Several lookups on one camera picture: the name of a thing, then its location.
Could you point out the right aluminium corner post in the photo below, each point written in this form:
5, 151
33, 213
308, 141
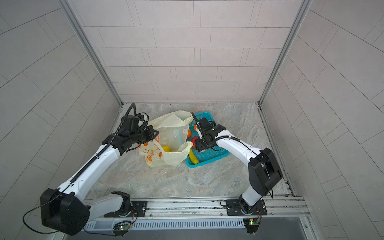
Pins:
288, 42

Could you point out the teal plastic basket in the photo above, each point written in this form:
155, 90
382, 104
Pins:
206, 157

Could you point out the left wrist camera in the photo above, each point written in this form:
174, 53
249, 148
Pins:
134, 123

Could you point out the orange fruit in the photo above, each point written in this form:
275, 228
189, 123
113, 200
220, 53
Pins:
188, 134

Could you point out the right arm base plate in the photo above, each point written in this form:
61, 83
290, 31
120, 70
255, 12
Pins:
241, 208

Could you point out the right circuit board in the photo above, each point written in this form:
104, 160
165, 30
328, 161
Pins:
251, 225

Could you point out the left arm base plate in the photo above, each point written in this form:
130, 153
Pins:
135, 209

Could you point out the circuit board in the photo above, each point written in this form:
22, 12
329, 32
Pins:
251, 225
121, 228

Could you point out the white vent grille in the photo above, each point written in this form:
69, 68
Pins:
169, 224

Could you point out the aluminium corner post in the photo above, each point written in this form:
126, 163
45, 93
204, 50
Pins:
288, 42
87, 45

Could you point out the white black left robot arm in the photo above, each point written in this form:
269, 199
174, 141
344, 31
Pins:
65, 208

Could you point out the left aluminium corner post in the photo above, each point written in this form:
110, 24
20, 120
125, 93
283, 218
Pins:
87, 45

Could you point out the left circuit board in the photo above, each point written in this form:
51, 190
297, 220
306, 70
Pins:
121, 228

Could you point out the red fruit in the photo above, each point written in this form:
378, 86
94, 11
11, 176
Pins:
193, 140

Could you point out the cream fruit-print plastic bag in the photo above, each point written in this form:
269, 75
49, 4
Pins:
173, 128

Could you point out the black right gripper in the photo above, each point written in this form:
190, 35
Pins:
199, 146

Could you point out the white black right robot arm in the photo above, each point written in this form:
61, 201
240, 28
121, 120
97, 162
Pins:
263, 168

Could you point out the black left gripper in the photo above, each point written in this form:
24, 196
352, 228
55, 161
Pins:
150, 129

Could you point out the yellow banana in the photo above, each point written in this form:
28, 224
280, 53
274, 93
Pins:
193, 158

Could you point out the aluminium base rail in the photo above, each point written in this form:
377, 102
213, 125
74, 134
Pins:
218, 207

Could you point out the yellow bumpy fruit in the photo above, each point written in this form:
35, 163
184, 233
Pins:
166, 149

